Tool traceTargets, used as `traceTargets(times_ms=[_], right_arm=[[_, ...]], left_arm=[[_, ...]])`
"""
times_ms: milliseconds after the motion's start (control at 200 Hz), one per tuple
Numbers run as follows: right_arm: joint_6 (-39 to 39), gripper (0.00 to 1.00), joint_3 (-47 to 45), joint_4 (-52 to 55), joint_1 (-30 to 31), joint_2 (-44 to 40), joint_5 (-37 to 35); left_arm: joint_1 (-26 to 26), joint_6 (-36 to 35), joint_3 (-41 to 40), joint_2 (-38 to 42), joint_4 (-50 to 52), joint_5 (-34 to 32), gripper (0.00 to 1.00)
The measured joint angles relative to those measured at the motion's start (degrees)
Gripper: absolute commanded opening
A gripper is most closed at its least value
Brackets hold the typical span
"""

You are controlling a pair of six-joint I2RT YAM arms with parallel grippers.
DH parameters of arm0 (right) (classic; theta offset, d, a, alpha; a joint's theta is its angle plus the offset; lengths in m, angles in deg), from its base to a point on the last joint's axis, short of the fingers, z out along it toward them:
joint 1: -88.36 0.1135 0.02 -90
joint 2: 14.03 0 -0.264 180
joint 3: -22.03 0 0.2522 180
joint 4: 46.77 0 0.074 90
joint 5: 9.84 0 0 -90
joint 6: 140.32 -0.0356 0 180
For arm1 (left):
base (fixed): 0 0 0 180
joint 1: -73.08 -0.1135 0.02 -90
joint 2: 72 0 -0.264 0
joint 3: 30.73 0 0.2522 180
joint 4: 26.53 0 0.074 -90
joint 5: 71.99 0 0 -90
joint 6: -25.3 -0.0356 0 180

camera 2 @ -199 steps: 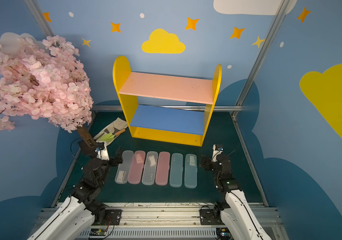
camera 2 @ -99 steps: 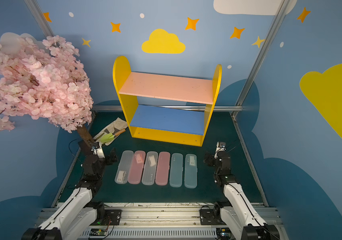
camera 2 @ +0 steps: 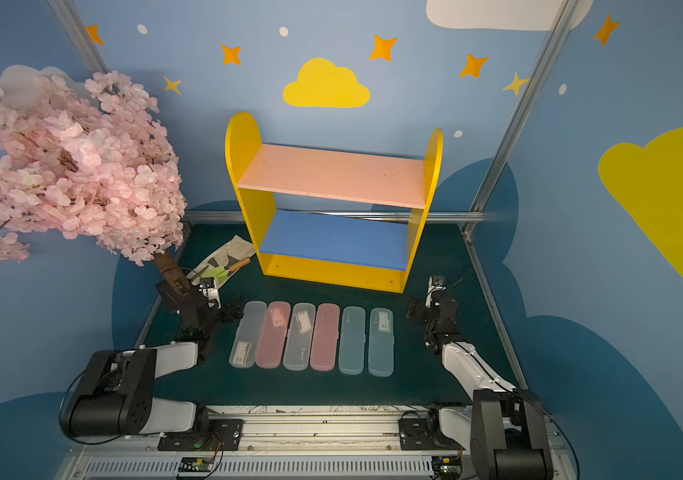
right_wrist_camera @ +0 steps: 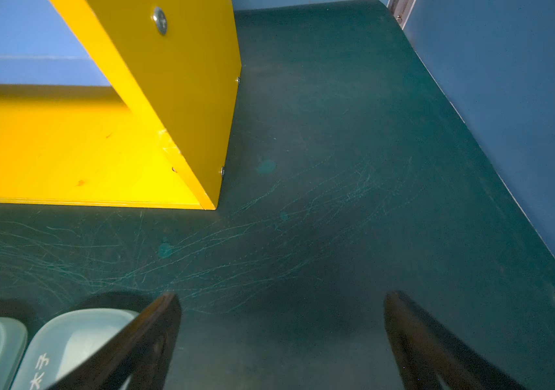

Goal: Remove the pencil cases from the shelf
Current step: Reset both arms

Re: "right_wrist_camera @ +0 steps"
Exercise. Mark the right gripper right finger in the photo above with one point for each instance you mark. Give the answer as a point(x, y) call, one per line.
point(429, 356)

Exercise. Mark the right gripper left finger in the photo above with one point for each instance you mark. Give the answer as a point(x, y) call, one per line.
point(139, 355)

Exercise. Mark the light teal pencil case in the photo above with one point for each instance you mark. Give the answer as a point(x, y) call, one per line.
point(65, 342)

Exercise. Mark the yellow wooden shelf unit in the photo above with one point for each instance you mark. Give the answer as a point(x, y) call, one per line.
point(116, 103)

